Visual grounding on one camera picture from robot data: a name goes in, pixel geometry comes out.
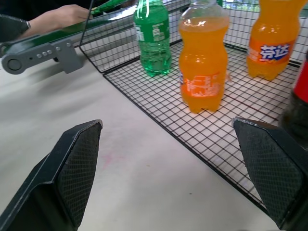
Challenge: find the person's bare hand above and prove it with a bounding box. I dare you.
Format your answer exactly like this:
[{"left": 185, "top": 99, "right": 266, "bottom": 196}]
[{"left": 30, "top": 4, "right": 90, "bottom": 33}]

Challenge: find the orange soda bottle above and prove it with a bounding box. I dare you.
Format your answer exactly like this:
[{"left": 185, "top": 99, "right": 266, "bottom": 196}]
[
  {"left": 178, "top": 0, "right": 231, "bottom": 114},
  {"left": 245, "top": 0, "right": 305, "bottom": 81}
]

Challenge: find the green soda bottle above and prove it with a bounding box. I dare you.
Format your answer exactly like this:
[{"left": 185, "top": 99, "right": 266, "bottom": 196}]
[{"left": 133, "top": 0, "right": 173, "bottom": 77}]

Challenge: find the black wire mesh basket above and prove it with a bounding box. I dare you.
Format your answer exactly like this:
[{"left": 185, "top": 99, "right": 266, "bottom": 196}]
[{"left": 79, "top": 0, "right": 308, "bottom": 220}]

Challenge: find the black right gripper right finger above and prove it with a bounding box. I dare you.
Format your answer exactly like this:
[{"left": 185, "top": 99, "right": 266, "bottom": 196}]
[{"left": 231, "top": 117, "right": 308, "bottom": 231}]

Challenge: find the red label cola bottle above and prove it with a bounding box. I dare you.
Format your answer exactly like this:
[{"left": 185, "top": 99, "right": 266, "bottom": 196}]
[{"left": 278, "top": 50, "right": 308, "bottom": 147}]

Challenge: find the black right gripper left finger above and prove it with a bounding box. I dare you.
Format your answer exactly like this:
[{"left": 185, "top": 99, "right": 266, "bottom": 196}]
[{"left": 0, "top": 119, "right": 103, "bottom": 231}]

